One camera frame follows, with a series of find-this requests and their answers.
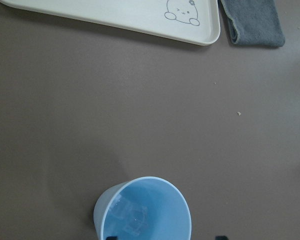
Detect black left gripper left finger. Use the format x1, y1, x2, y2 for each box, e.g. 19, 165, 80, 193
106, 236, 117, 240

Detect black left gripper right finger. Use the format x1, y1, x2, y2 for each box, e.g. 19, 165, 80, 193
215, 235, 226, 240

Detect ice cube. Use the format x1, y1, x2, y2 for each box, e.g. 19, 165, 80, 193
109, 198, 148, 237

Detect light blue plastic cup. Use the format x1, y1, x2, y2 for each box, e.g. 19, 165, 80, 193
93, 176, 192, 240

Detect grey folded cloth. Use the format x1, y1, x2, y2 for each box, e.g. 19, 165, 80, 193
220, 0, 286, 48

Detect cream rabbit tray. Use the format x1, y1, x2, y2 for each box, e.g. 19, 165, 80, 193
2, 0, 221, 46

